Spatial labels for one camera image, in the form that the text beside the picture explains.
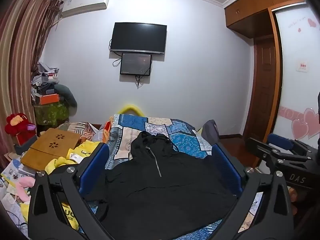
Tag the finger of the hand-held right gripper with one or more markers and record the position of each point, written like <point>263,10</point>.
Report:
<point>260,147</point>
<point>278,140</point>

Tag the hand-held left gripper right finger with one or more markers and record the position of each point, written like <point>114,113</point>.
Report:
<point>227,166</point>

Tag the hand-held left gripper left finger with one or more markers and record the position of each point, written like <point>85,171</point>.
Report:
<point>93,165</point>

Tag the black zip hoodie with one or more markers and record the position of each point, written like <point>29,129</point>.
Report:
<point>162,192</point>

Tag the pile of grey clothes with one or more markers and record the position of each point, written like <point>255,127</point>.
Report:
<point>43,77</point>

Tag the person's right hand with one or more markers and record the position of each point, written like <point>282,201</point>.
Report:
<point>293,197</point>

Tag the yellow garment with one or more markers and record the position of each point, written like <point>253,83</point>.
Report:
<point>82,150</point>

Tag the striped plaid cloth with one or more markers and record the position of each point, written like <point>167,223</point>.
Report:
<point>80,128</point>

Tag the grey cushion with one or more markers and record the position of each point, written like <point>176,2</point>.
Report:
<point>210,131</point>

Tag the white heart-sticker wardrobe door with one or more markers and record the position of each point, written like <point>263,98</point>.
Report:
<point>297,100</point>

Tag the wooden lap desk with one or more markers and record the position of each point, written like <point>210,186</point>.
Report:
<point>50,147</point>

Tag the blue patchwork blanket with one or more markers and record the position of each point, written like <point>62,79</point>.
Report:
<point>185,140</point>

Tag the brown wooden door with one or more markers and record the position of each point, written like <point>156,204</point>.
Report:
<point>262,87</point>

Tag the green patterned box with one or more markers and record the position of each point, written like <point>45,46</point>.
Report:
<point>51,113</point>

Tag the grey box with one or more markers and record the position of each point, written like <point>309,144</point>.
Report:
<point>25,146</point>

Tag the pink cloth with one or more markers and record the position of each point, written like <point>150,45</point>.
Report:
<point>23,187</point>

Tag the dark green cushion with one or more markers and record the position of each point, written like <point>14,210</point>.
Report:
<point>66,95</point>

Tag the square pink paper sticker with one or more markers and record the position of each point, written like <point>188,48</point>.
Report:
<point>302,65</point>

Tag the orange box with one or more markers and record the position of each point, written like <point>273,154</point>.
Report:
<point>48,99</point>

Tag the pile of printed papers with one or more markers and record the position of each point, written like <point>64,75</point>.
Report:
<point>11,177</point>

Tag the red plush toy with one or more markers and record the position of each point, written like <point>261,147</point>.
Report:
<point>17,123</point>

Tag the small black monitor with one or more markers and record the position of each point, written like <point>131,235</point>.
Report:
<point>135,64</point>

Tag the wooden wardrobe cabinet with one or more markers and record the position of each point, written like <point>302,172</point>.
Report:
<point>252,7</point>

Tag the striped brown curtain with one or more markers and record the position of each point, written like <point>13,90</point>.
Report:
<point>20,42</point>

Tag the white air conditioner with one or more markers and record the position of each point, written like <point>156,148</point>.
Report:
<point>85,5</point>

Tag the black wall television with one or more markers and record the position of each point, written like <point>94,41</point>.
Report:
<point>138,37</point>

